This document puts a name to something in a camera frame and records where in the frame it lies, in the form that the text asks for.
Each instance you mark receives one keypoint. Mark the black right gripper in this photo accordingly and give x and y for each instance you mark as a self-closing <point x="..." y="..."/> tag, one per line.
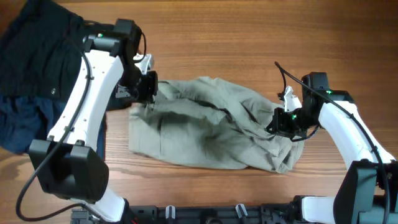
<point x="277" y="125"/>

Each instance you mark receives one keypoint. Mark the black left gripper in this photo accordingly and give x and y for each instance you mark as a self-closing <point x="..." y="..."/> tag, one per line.
<point x="146" y="94"/>

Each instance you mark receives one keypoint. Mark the khaki cargo shorts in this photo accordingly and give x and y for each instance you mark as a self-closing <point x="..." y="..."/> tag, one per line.
<point x="210" y="123"/>

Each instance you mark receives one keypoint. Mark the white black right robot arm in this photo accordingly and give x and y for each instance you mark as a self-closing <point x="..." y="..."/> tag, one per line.
<point x="368" y="193"/>

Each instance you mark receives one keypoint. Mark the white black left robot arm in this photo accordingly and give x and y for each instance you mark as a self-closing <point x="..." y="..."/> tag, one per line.
<point x="66" y="163"/>

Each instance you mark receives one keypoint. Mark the black folded garment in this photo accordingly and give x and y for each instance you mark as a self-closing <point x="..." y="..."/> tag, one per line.
<point x="40" y="52"/>

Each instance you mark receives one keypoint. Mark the navy blue garment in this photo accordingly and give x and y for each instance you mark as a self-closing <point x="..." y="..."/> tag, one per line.
<point x="25" y="118"/>

